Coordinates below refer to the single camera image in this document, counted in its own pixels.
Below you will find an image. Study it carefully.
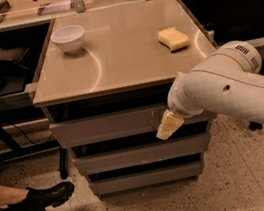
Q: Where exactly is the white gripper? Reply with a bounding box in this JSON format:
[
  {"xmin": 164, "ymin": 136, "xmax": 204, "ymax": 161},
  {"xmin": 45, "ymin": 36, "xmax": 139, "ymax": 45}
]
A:
[{"xmin": 156, "ymin": 72, "xmax": 203, "ymax": 140}]

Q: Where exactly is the grey top drawer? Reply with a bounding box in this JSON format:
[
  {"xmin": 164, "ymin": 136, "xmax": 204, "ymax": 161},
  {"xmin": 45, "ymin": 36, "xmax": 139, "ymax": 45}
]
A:
[{"xmin": 48, "ymin": 93, "xmax": 218, "ymax": 151}]

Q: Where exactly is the grey drawer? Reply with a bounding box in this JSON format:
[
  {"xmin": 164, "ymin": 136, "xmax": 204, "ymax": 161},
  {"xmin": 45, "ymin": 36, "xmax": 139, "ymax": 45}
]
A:
[
  {"xmin": 73, "ymin": 133, "xmax": 211, "ymax": 175},
  {"xmin": 89, "ymin": 161, "xmax": 204, "ymax": 196},
  {"xmin": 48, "ymin": 93, "xmax": 218, "ymax": 151}
]

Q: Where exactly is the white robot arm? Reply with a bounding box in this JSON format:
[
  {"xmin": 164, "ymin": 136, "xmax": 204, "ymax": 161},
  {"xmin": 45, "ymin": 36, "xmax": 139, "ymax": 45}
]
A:
[{"xmin": 156, "ymin": 41, "xmax": 264, "ymax": 140}]

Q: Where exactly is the grey middle drawer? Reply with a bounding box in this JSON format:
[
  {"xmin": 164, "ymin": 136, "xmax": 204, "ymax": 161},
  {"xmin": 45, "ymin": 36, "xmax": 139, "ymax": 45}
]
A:
[{"xmin": 73, "ymin": 133, "xmax": 211, "ymax": 175}]

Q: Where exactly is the grey drawer cabinet beige top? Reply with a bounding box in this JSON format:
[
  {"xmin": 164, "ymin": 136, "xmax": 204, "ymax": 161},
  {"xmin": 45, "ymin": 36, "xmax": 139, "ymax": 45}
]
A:
[{"xmin": 33, "ymin": 0, "xmax": 215, "ymax": 198}]

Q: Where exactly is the grey bottom drawer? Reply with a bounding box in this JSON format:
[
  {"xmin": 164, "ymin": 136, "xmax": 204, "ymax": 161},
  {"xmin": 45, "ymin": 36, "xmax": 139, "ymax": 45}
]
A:
[{"xmin": 89, "ymin": 161, "xmax": 204, "ymax": 196}]

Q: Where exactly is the black desk leg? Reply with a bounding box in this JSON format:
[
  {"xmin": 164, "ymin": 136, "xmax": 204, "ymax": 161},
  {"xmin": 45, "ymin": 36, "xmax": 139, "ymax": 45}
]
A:
[{"xmin": 248, "ymin": 121, "xmax": 263, "ymax": 131}]

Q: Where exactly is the yellow sponge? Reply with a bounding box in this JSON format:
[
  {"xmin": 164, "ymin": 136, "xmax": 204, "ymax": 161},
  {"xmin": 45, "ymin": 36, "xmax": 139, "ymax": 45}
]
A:
[{"xmin": 157, "ymin": 27, "xmax": 189, "ymax": 52}]

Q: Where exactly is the white ceramic bowl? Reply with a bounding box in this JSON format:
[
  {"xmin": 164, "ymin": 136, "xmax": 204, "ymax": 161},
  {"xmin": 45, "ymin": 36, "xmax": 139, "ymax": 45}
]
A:
[{"xmin": 50, "ymin": 24, "xmax": 86, "ymax": 54}]

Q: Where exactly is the person bare leg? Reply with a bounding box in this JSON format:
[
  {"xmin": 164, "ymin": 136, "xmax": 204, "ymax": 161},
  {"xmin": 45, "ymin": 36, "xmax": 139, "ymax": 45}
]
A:
[{"xmin": 0, "ymin": 185, "xmax": 28, "ymax": 206}]

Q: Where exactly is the black chunky shoe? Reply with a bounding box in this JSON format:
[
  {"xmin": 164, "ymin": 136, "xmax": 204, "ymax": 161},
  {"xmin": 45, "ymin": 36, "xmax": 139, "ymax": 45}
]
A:
[{"xmin": 1, "ymin": 181, "xmax": 75, "ymax": 211}]

